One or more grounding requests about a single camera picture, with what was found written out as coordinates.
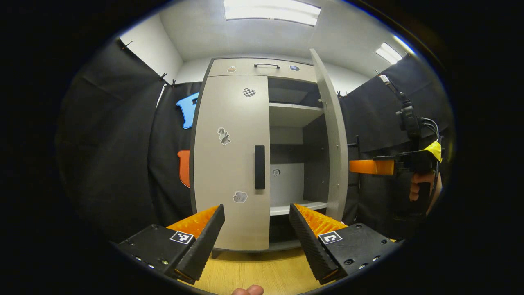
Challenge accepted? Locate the grey double-door shoe cabinet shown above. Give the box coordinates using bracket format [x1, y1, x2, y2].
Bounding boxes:
[189, 48, 349, 259]

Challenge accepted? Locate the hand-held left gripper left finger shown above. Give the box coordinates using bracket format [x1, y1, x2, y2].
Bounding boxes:
[111, 204, 226, 285]

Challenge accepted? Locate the black backdrop cloth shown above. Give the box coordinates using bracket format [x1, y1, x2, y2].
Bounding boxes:
[55, 39, 455, 242]

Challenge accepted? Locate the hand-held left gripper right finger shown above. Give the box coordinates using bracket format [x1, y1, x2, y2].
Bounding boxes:
[289, 203, 406, 286]

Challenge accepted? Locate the grey cabinet drawer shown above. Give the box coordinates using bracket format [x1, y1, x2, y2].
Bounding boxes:
[208, 58, 318, 83]

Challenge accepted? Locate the white cabinet shelf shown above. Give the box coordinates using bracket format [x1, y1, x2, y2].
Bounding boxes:
[269, 102, 325, 127]
[270, 200, 328, 216]

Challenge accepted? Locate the small ceiling light panel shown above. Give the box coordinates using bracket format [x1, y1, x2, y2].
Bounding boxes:
[375, 42, 404, 65]

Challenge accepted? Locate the large ceiling light panel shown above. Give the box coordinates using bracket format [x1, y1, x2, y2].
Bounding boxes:
[223, 0, 322, 27]

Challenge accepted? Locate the grey cabinet door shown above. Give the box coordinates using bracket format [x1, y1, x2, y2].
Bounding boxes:
[192, 75, 271, 251]
[309, 48, 349, 222]

